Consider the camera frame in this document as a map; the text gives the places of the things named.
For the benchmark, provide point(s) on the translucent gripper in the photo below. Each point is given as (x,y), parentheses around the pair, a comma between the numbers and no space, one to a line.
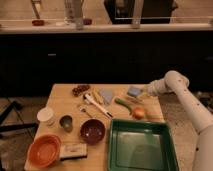
(144,93)

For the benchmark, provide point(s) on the blue sponge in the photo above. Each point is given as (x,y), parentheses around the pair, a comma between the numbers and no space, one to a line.
(134,91)

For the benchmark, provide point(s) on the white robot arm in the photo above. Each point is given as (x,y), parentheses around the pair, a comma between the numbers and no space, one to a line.
(200,117)

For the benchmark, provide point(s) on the purple bowl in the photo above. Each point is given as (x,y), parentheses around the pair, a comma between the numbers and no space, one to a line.
(92,131)

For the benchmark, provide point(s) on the orange bowl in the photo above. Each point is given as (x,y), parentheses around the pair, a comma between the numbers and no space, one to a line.
(44,151)

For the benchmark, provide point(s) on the red apple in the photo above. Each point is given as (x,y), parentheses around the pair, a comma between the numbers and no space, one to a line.
(138,113)

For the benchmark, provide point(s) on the green chili pepper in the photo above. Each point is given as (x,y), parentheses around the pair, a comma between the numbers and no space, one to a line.
(123,103)

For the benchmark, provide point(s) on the grey cloth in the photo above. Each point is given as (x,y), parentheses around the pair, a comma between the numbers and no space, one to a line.
(107,95)

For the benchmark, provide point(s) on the yellow corn cob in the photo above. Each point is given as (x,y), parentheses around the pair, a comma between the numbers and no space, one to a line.
(97,97)

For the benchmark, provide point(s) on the green plastic tray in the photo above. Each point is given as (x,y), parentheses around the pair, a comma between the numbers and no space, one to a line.
(140,146)

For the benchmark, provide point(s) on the metal peeler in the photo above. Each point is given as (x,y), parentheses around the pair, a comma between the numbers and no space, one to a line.
(83,109)

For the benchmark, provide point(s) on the brown grapes bunch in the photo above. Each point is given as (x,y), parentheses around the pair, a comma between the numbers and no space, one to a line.
(80,89)

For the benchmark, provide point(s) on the metal cup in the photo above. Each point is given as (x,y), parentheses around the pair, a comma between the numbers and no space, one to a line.
(66,123)

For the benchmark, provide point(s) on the white plastic cup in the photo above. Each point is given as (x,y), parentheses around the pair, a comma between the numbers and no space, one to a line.
(46,115)

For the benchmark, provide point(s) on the black tripod stand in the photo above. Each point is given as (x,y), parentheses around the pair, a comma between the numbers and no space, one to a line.
(11,120)

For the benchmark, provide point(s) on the red dish on counter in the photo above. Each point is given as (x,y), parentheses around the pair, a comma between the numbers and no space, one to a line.
(38,22)

